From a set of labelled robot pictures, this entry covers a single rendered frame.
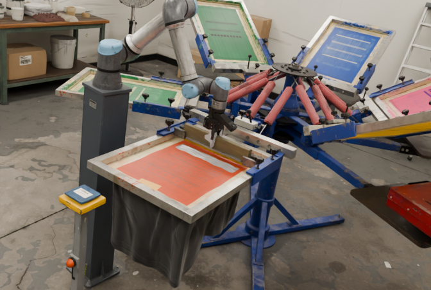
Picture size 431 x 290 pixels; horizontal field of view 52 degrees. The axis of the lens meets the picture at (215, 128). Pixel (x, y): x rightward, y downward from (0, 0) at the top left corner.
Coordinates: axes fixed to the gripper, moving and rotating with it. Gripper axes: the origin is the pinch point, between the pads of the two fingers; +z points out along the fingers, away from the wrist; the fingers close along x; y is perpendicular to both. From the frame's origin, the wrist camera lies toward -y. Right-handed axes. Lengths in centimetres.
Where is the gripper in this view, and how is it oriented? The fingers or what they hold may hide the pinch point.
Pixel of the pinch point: (215, 144)
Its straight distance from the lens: 232.4
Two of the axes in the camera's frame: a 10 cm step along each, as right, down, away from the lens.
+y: -8.2, -3.3, 4.6
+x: -5.5, 2.3, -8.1
